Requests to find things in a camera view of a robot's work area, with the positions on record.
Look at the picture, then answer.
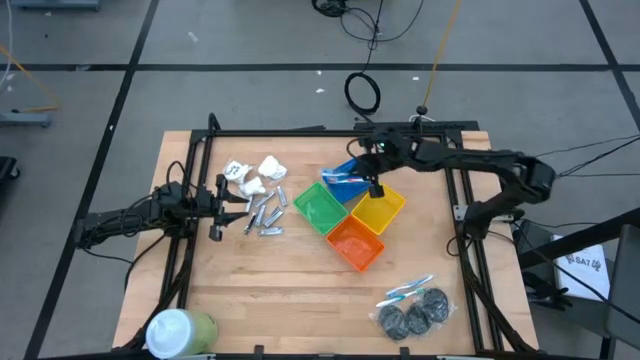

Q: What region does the black aluminium table frame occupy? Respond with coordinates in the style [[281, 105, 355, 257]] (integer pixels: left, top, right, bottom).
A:
[[127, 112, 541, 357]]

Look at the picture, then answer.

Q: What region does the grey table foot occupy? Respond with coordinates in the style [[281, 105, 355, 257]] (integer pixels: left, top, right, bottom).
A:
[[0, 110, 54, 129]]

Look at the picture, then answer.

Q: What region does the orange plastic basket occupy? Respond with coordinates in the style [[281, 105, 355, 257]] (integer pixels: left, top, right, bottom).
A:
[[325, 214, 386, 274]]

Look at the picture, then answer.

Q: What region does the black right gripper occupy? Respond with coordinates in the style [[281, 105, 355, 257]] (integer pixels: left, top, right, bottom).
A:
[[355, 132, 411, 199]]

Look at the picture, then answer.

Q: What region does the yellow hanging cable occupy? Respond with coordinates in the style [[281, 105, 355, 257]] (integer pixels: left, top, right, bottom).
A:
[[416, 0, 464, 117]]

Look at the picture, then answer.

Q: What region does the blue white toothbrush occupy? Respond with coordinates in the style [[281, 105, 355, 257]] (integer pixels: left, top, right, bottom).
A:
[[385, 273, 435, 297], [375, 288, 426, 308]]

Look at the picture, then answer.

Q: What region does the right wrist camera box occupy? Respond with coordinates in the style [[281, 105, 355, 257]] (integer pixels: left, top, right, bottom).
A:
[[372, 135, 399, 154]]

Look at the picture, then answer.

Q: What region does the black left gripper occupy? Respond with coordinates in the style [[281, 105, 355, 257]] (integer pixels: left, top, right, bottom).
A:
[[197, 174, 251, 242]]

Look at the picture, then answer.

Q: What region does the black hanging cable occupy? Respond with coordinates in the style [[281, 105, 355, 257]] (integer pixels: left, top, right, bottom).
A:
[[312, 0, 426, 51]]

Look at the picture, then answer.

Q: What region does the blue toothpaste pack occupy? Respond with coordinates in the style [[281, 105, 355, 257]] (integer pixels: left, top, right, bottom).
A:
[[321, 168, 370, 187]]

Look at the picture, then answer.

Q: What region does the blue plastic basket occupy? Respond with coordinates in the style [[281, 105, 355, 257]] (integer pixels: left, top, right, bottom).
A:
[[322, 158, 374, 205]]

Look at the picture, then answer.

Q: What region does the green plastic basket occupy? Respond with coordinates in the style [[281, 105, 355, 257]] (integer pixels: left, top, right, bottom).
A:
[[292, 181, 350, 237]]

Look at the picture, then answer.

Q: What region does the black coiled floor cable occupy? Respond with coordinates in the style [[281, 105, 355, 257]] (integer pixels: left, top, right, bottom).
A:
[[343, 72, 382, 117]]

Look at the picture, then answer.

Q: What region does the green disinfecting wipes canister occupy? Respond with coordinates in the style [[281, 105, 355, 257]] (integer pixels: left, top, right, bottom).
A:
[[144, 307, 220, 360]]

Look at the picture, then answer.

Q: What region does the white cardboard box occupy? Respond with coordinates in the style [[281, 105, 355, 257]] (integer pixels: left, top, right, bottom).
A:
[[551, 233, 612, 302]]

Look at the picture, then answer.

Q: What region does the yellow plastic basket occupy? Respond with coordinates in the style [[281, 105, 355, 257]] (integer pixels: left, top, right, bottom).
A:
[[350, 183, 407, 236]]

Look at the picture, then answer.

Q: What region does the white item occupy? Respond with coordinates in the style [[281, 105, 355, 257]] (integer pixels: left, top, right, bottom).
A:
[[238, 176, 268, 199], [222, 159, 254, 185], [257, 154, 289, 182]]

